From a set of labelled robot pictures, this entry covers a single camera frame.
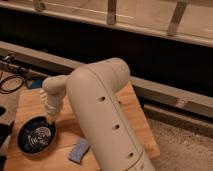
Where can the pale yellow gripper tip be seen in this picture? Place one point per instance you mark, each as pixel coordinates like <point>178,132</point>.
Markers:
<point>51,118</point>

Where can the black ceramic bowl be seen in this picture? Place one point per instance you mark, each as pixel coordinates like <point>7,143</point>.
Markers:
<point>36,135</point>

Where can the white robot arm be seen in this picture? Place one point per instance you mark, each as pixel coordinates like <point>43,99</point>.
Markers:
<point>91,90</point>

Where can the white tube bottle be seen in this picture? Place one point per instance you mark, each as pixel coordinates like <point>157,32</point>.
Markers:
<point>43,96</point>

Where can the wooden cutting board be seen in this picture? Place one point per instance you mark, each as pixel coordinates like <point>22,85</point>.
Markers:
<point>55,156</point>

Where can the blue box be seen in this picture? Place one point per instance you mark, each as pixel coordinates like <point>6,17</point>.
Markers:
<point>36,84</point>

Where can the blue sponge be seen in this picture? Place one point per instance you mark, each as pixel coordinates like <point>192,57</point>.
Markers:
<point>80,149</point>

